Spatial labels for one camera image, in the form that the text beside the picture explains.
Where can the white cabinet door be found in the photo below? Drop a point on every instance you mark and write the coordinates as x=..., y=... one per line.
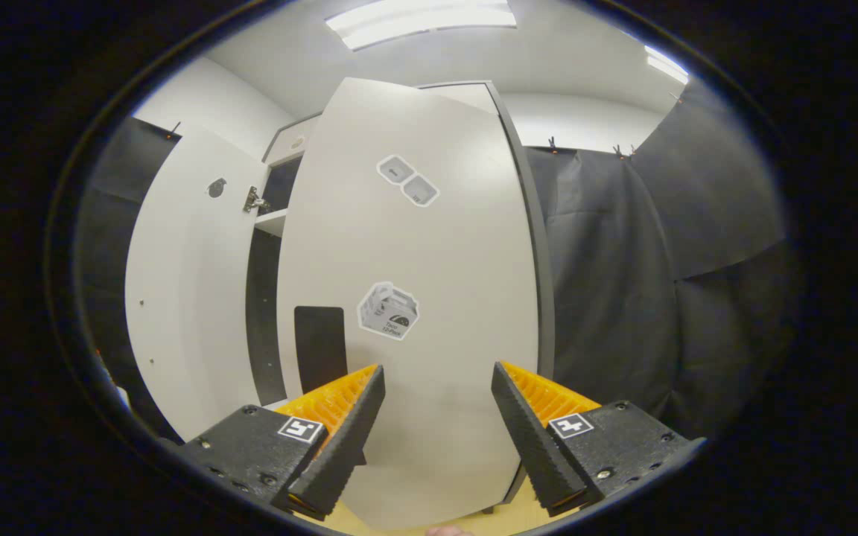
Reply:
x=191, y=298
x=436, y=253

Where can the large ceiling light panel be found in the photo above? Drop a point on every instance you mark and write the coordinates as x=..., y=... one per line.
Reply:
x=421, y=18

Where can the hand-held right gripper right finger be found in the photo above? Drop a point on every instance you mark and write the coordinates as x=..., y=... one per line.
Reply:
x=529, y=447

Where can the small ceiling light panel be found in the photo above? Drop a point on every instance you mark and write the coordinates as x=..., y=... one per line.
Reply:
x=666, y=65

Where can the white grey shoe cabinet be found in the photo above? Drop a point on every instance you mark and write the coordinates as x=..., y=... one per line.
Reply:
x=264, y=298

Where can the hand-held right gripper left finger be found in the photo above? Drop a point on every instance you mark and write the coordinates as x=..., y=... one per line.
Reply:
x=351, y=439

